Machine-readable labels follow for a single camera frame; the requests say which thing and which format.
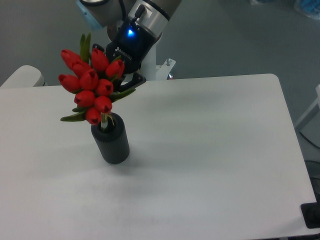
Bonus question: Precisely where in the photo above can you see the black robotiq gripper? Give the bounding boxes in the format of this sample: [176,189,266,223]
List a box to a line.
[91,17,156,93]

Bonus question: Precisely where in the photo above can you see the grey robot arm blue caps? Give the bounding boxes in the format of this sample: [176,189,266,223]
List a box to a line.
[76,0,181,93]

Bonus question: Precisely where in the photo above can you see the white chair back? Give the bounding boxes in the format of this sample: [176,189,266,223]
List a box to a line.
[0,65,48,89]

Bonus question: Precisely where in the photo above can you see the dark grey ribbed vase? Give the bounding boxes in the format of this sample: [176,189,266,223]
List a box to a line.
[91,113,130,165]

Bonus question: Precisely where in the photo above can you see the black device at table edge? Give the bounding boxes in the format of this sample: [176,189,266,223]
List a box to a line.
[300,202,320,229]

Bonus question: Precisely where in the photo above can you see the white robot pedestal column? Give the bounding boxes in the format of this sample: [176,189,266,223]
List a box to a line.
[140,37,176,81]

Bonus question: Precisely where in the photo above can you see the white furniture frame right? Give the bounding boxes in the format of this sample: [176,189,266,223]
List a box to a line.
[294,85,320,150]

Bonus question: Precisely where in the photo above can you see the red tulip bouquet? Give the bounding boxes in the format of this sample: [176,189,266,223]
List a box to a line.
[58,34,135,132]

